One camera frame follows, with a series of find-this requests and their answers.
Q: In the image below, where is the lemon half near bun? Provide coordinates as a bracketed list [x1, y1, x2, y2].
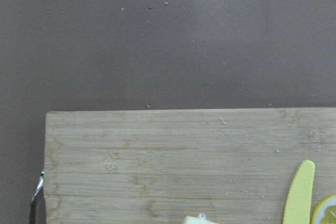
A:
[311, 195, 336, 224]

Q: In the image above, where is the wooden cutting board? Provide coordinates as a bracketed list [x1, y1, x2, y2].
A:
[44, 108, 335, 223]

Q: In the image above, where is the yellow plastic knife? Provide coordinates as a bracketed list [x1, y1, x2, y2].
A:
[282, 160, 315, 224]

